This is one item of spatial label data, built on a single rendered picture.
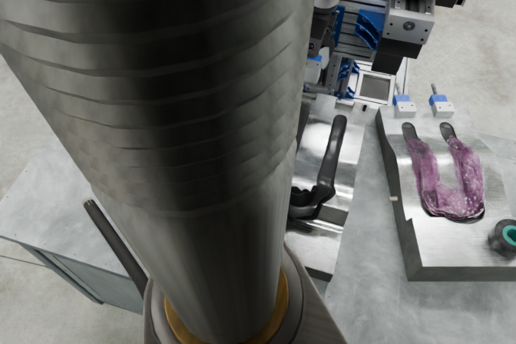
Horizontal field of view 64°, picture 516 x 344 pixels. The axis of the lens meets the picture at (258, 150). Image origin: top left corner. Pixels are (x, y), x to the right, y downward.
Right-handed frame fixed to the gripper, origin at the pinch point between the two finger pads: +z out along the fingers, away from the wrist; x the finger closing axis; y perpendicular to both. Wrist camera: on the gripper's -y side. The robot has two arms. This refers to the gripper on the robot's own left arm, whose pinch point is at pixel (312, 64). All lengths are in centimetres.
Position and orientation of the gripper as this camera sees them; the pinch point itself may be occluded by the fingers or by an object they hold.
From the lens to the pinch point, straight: 122.4
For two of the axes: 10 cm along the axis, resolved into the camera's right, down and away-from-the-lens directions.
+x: -9.4, -2.8, 1.9
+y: 3.3, -7.8, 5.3
